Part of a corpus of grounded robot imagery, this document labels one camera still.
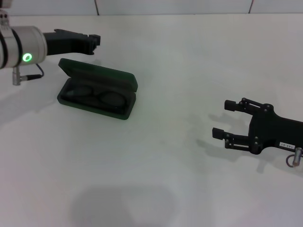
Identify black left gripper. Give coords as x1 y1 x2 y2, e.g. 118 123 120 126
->
43 28 101 57

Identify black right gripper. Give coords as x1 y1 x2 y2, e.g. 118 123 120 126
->
212 97 303 156

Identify green glasses case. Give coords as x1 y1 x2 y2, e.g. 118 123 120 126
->
56 58 139 122

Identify black glasses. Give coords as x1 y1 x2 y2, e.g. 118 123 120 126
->
63 85 128 111

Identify left arm connector cable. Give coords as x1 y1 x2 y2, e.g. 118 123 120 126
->
12 63 45 86

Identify arm connector cable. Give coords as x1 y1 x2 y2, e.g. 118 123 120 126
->
285 147 303 167
12 63 45 86

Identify right arm connector cable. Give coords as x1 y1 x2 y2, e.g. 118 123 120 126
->
285 147 303 167

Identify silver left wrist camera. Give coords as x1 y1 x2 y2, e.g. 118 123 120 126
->
0 8 11 30

